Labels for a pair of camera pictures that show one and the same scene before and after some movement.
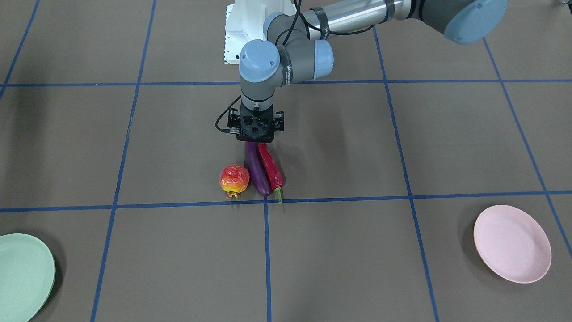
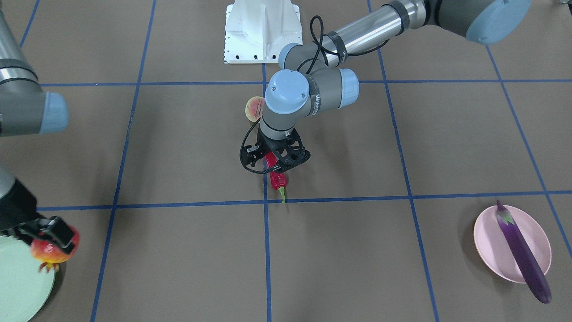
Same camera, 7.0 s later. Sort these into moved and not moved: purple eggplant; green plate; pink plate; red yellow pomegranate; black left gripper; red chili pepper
Moved: red yellow pomegranate; black left gripper; purple eggplant
Not moved: green plate; red chili pepper; pink plate
